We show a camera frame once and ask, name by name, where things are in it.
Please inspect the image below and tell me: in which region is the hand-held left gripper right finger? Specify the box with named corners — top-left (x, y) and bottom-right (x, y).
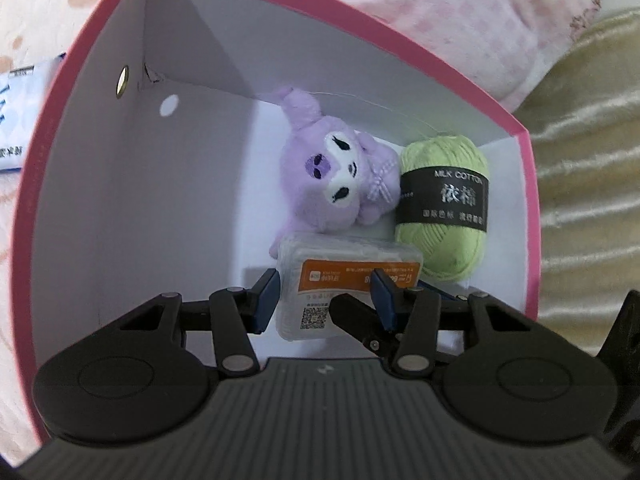
top-left (368, 268), bottom-right (544, 379)

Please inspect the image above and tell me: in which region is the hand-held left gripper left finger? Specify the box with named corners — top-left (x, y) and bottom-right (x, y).
top-left (102, 268), bottom-right (281, 378)

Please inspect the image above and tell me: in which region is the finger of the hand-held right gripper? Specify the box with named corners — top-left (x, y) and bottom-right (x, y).
top-left (330, 293), bottom-right (402, 366)
top-left (416, 280), bottom-right (468, 302)

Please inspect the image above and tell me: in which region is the green yarn ball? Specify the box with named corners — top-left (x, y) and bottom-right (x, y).
top-left (393, 132), bottom-right (491, 282)

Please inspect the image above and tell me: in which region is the clear plastic box orange label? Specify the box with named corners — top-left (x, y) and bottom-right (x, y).
top-left (274, 231), bottom-right (425, 344)

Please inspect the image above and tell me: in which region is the pink cardboard box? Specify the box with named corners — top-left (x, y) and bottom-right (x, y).
top-left (12, 0), bottom-right (544, 447)

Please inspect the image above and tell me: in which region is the purple plush toy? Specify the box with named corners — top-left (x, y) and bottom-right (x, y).
top-left (269, 86), bottom-right (404, 261)

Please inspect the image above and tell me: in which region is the beige striped cushion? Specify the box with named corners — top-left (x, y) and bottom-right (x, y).
top-left (510, 7), bottom-right (640, 331)

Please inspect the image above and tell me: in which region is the pink checkered pillow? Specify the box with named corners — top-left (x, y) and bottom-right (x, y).
top-left (260, 0), bottom-right (640, 112)

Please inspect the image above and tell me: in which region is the blue and white packet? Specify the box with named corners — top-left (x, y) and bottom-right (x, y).
top-left (0, 52), bottom-right (69, 174)

